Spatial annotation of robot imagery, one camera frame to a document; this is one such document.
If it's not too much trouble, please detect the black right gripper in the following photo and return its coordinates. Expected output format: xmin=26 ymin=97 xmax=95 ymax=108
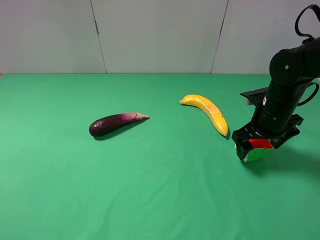
xmin=231 ymin=114 xmax=304 ymax=161

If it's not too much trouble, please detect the multicolour puzzle cube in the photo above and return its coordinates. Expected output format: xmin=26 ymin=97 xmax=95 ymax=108
xmin=242 ymin=139 xmax=273 ymax=163

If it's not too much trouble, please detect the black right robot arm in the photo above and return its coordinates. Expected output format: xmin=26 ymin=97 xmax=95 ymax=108
xmin=231 ymin=38 xmax=320 ymax=160

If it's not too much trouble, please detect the yellow banana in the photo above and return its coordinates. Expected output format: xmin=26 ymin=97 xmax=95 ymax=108
xmin=179 ymin=94 xmax=229 ymax=137

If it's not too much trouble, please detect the green table cloth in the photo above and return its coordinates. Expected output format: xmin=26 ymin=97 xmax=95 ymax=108
xmin=0 ymin=74 xmax=320 ymax=240

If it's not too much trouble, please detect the purple eggplant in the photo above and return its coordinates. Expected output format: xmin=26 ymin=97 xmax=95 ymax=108
xmin=89 ymin=112 xmax=150 ymax=137

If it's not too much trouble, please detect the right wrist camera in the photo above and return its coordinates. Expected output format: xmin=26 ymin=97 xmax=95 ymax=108
xmin=240 ymin=87 xmax=268 ymax=107

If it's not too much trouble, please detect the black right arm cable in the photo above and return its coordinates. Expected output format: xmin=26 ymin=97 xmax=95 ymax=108
xmin=294 ymin=3 xmax=320 ymax=107

